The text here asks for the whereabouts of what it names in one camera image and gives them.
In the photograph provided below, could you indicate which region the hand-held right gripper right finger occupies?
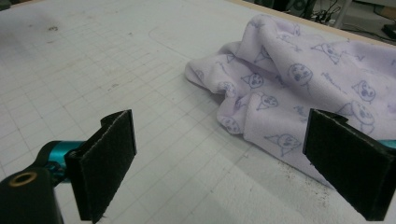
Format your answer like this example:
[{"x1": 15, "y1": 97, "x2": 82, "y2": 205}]
[{"x1": 303, "y1": 107, "x2": 396, "y2": 222}]

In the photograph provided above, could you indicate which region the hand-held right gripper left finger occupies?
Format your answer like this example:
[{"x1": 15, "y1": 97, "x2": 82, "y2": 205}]
[{"x1": 64, "y1": 109, "x2": 138, "y2": 224}]

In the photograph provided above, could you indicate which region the lilac cat print towel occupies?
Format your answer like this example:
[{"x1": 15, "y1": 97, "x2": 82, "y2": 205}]
[{"x1": 184, "y1": 13, "x2": 396, "y2": 189}]

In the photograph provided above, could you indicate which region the black computer tower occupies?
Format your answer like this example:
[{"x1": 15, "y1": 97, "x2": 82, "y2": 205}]
[{"x1": 255, "y1": 0, "x2": 314, "y2": 18}]

